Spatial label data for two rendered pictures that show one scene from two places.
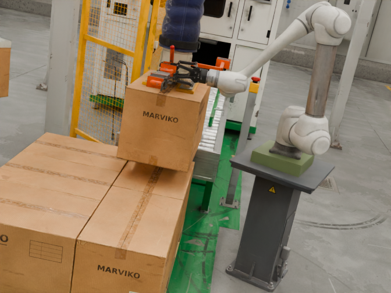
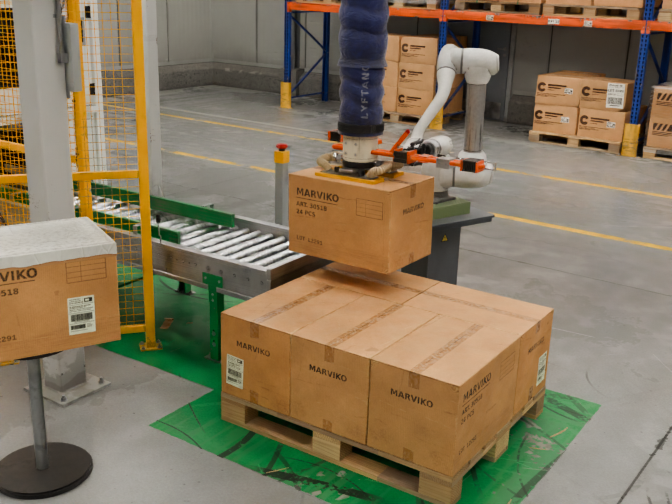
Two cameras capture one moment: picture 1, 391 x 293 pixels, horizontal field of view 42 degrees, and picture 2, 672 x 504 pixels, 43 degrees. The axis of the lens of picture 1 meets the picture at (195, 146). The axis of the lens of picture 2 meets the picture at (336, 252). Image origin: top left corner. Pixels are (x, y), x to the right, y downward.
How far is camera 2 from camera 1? 3.86 m
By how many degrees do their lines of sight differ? 55
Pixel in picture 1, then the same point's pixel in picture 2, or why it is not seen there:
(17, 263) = (493, 396)
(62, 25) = (58, 169)
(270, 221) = (446, 269)
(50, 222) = (488, 341)
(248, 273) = not seen: hidden behind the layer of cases
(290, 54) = not seen: outside the picture
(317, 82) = (480, 119)
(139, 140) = (402, 243)
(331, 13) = (489, 55)
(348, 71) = (153, 107)
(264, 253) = not seen: hidden behind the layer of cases
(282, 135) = (441, 182)
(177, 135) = (423, 220)
